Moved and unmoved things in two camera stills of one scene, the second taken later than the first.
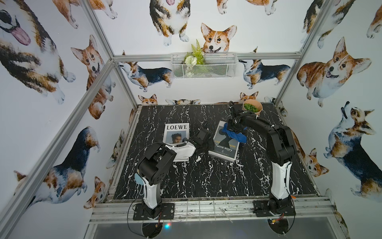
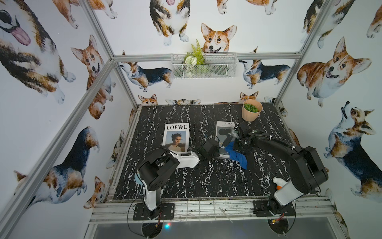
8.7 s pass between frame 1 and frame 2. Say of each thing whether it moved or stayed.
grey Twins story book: stayed
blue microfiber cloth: moved
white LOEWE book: stayed
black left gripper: moved
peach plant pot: stayed
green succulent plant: stayed
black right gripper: moved
